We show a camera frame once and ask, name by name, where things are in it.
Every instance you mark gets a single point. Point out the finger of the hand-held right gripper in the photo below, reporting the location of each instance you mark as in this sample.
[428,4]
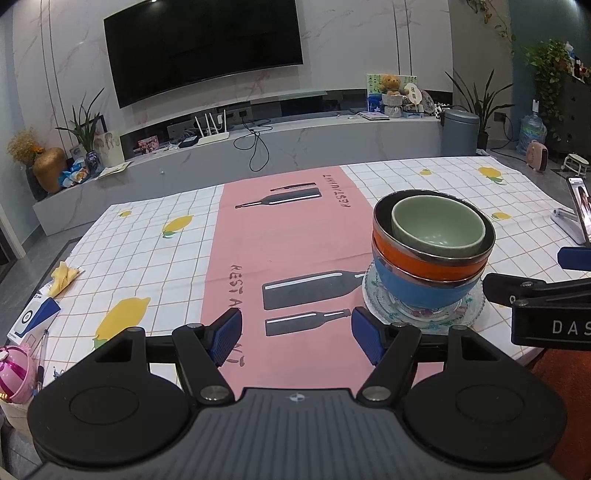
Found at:
[531,290]
[577,259]

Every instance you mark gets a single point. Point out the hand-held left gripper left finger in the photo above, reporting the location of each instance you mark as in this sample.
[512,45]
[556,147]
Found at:
[224,339]

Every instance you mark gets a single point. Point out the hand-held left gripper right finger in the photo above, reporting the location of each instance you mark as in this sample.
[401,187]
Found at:
[369,337]

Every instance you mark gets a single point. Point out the large glass plate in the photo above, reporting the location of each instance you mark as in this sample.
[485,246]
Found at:
[369,295]

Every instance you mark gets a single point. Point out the blue steel bowl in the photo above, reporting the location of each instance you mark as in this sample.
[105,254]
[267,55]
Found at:
[415,293]

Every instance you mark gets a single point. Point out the orange steel bowl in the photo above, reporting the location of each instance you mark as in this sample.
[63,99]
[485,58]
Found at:
[415,267]

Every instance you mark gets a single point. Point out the green ceramic bowl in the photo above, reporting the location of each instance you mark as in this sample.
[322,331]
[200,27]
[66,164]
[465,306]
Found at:
[434,226]

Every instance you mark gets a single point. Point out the silver phone stand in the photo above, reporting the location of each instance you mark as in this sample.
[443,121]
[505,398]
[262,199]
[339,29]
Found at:
[565,224]

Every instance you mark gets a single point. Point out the smartphone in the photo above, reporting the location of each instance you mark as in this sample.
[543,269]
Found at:
[581,207]

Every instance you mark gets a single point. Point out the checked pink tablecloth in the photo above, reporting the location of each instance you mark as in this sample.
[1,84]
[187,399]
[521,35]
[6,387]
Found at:
[184,258]

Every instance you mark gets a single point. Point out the red fabric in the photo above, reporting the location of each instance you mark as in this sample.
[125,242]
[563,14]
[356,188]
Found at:
[572,415]

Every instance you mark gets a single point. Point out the small white stool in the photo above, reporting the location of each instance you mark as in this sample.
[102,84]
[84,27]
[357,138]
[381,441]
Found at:
[575,161]

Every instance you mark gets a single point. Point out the pink space heater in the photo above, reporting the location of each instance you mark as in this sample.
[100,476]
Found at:
[539,157]

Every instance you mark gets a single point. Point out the blue water bottle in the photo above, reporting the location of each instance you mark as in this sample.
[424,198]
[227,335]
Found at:
[532,131]

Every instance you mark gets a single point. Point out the leafy green plant shelf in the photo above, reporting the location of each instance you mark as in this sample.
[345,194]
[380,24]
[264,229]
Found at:
[568,92]

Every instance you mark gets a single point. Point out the yellow cloth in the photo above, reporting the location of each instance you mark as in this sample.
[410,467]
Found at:
[64,279]

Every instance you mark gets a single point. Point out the grey trash bin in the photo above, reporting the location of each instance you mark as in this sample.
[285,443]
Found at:
[459,134]

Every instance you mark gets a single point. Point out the tall potted plant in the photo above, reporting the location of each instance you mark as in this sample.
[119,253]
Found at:
[480,108]

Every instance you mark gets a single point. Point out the pen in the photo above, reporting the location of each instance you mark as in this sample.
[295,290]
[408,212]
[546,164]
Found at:
[41,360]

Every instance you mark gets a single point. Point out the blue and white box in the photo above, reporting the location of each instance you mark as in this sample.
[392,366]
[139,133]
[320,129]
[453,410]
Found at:
[34,318]

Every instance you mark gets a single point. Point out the white router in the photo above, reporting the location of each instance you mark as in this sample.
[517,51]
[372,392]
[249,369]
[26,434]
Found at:
[212,137]

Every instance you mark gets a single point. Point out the sheets of paper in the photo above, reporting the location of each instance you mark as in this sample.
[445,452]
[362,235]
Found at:
[113,170]

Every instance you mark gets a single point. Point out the pink photo card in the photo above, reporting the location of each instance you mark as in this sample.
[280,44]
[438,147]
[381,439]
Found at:
[148,144]

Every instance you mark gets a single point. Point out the pink toy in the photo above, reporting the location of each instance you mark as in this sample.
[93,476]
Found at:
[14,374]

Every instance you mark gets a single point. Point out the blue glass vase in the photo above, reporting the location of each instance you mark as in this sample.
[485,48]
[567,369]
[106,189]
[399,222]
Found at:
[94,162]

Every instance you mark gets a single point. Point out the white laptop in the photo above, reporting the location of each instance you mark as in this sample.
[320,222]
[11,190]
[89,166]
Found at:
[375,116]

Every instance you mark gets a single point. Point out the blue snack bag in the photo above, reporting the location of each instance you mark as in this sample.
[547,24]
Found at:
[75,174]

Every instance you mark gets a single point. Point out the round paper fan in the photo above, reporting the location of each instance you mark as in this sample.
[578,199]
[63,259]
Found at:
[413,94]

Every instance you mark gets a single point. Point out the gold vase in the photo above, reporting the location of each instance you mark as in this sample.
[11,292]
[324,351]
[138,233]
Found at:
[50,170]

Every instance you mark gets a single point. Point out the green painted picture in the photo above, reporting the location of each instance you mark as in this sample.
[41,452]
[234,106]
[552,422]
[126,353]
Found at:
[374,90]

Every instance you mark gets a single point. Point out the brown teddy bear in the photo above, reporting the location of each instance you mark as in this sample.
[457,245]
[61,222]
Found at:
[390,85]

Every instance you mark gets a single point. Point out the hanging green vine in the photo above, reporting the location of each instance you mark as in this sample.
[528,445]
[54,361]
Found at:
[491,21]

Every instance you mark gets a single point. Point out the long-leaf green plant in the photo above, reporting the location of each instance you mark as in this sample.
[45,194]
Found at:
[85,124]

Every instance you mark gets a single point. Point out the dried flower bunch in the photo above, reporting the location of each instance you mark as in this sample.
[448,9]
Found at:
[23,145]

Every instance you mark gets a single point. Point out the black television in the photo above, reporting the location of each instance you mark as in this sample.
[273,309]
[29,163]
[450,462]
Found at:
[203,46]

